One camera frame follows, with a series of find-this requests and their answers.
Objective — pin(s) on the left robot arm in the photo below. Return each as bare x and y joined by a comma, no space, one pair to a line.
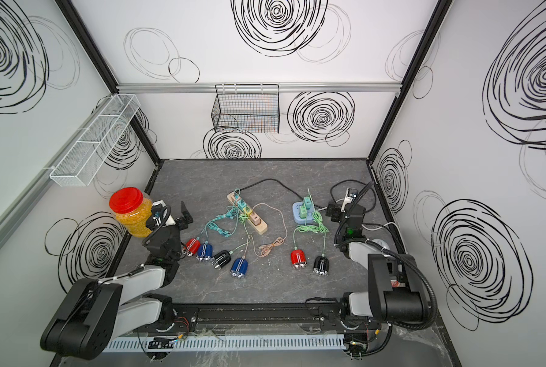
95,312

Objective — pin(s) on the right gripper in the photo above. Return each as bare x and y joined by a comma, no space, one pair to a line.
336,208

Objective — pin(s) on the black shaver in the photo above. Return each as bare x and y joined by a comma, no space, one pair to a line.
221,259
321,265

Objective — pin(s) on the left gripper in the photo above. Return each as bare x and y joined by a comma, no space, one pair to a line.
182,224

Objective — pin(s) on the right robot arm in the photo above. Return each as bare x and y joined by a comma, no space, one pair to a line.
397,293

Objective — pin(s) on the blue shaver left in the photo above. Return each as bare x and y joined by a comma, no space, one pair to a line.
205,252

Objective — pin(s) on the blue striped shaver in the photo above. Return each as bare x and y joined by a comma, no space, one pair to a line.
239,268

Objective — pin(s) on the black shaver left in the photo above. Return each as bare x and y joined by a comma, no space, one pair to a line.
221,259

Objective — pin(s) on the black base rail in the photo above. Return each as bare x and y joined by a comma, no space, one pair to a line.
323,314

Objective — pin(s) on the pink charger adapter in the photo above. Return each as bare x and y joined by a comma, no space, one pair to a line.
255,219

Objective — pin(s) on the red shaver far left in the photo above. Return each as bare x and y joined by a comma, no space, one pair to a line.
192,247

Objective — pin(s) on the red shaver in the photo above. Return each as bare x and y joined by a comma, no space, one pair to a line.
192,247
298,259

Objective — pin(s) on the red shaver right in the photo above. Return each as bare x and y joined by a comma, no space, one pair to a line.
298,259

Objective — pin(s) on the yellow jar red lid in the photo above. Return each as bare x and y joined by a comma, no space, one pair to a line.
132,208

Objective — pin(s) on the teal charger adapter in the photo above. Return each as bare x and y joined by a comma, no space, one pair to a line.
237,200

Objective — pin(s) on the black shaver right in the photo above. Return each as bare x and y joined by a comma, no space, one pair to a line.
321,265

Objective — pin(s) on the white slotted cable duct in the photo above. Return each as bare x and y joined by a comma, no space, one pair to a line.
157,344

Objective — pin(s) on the beige power strip red sockets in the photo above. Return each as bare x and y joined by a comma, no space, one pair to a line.
262,228

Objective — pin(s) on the green charger adapter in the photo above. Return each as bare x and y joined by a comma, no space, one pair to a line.
306,208

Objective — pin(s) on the white wire shelf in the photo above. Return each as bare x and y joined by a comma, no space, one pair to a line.
95,142

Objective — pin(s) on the black wire basket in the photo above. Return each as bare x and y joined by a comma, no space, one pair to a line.
246,107

